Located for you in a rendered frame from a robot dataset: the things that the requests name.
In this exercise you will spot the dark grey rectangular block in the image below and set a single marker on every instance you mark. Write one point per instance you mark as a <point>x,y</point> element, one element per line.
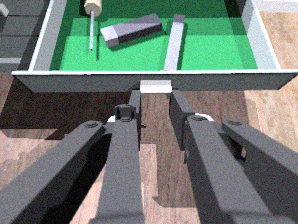
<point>130,30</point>

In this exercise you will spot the screwdriver with beige handle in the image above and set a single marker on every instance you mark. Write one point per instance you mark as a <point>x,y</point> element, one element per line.
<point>92,7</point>

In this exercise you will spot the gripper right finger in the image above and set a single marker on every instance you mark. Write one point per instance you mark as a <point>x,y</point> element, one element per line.
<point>223,192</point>

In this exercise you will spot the pale grey box-shaped chest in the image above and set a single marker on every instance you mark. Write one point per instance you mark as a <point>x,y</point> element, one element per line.
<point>224,47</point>

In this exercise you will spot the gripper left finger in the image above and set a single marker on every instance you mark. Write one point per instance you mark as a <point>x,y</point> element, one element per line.
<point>52,189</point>

